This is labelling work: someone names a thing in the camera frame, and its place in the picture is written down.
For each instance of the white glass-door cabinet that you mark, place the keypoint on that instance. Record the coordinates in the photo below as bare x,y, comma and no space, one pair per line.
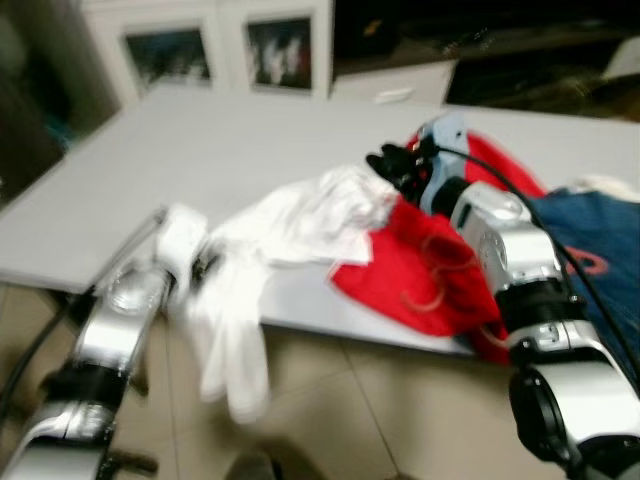
228,40

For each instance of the white plain T-shirt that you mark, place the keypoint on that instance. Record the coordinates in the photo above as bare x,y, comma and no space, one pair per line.
290,220

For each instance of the dark TV cabinet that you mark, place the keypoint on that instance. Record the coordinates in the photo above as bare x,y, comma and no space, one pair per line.
540,80

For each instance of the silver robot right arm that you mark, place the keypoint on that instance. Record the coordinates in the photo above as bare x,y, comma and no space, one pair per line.
510,250

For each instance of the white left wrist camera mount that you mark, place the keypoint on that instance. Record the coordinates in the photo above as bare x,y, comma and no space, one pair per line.
182,240

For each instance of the red plastic clothes hanger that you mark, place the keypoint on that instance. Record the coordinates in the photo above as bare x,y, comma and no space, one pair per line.
603,262

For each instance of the white drawer unit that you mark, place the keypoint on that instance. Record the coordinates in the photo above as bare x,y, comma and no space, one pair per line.
370,80
622,58

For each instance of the red garment white trim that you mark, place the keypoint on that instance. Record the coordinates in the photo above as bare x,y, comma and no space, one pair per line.
400,275

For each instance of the cream white fluffy top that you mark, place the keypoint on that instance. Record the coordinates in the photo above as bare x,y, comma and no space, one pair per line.
600,187

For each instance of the blue denim garment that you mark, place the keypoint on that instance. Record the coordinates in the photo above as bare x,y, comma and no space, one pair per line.
590,215

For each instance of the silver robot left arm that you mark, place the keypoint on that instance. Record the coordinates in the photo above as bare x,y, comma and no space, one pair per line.
120,320

